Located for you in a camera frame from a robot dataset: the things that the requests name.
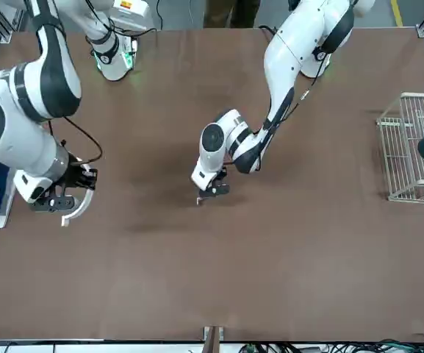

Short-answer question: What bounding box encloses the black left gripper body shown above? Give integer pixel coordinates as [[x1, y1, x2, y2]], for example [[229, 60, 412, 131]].
[[215, 165, 230, 186]]

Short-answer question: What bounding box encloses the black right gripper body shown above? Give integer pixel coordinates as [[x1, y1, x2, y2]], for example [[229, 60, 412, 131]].
[[54, 151, 88, 198]]

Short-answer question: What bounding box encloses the large white PVC pipe clamp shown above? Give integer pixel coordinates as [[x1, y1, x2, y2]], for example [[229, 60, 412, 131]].
[[60, 164, 98, 227]]

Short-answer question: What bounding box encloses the green lit circuit board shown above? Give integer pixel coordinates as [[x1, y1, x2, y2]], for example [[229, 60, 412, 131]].
[[123, 35, 140, 71]]

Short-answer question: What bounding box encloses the person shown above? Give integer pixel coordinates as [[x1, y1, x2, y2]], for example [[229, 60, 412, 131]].
[[203, 0, 262, 29]]

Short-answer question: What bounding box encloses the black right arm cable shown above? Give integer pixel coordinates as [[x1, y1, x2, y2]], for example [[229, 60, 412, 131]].
[[47, 116, 104, 174]]

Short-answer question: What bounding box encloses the aluminium camera mount post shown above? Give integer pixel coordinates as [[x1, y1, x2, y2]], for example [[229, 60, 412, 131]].
[[203, 324, 227, 353]]

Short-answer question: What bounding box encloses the white wire basket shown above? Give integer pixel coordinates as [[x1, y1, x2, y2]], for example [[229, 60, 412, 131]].
[[376, 93, 424, 204]]

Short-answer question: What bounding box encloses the tangled black cable bundle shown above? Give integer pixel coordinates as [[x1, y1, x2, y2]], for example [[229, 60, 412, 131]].
[[240, 332, 424, 353]]

